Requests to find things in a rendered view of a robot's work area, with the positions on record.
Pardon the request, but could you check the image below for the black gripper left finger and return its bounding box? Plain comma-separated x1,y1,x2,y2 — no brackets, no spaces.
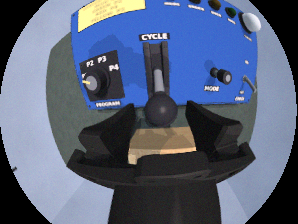
78,103,136,165

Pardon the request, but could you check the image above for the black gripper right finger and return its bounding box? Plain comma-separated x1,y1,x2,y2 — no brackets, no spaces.
185,100,243,160

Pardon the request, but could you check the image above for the blue control console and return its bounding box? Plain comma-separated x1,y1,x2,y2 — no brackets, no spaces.
71,0,261,127

